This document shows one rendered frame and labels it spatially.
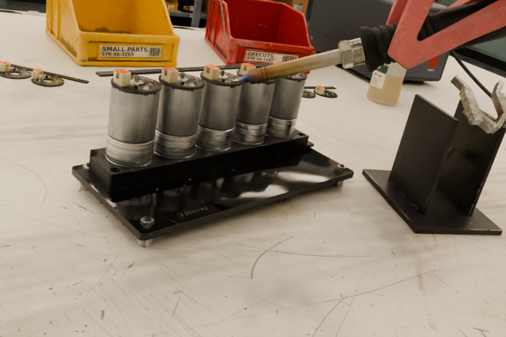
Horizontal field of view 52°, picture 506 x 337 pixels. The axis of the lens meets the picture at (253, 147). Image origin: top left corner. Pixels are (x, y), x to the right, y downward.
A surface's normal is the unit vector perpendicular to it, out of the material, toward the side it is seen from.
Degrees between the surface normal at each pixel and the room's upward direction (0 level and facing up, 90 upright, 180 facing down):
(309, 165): 0
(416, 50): 99
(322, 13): 90
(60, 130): 0
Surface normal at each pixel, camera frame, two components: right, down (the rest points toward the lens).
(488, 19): -0.26, 0.62
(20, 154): 0.18, -0.90
